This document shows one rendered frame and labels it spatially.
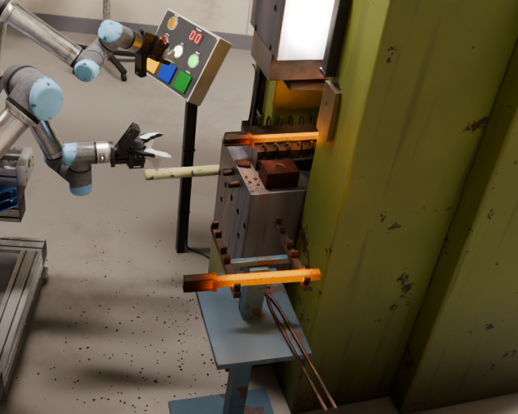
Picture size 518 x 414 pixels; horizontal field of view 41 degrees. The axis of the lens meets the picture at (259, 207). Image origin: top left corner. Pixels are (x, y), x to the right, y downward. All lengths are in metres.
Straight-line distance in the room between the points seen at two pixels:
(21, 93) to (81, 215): 1.66
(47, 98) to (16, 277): 1.13
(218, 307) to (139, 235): 1.40
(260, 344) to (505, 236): 0.91
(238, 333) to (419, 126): 0.84
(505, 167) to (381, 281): 0.59
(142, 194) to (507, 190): 2.18
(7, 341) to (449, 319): 1.64
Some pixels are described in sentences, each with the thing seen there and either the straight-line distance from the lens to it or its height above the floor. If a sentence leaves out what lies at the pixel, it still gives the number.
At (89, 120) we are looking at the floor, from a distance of 4.59.
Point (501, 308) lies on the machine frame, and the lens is 2.77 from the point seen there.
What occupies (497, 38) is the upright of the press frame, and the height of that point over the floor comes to 1.59.
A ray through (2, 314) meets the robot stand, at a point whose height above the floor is 0.23.
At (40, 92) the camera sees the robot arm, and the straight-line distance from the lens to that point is 2.15.
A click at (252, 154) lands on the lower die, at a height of 0.96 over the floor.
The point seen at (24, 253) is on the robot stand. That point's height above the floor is 0.23.
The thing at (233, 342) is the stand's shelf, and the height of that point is 0.68.
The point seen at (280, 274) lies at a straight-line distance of 2.03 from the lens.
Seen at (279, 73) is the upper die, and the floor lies 1.30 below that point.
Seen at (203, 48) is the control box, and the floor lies 1.14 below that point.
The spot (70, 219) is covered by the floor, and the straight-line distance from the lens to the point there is 3.73.
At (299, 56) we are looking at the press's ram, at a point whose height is 1.38.
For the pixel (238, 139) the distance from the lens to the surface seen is 2.50.
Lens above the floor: 2.28
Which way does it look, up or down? 36 degrees down
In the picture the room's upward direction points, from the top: 9 degrees clockwise
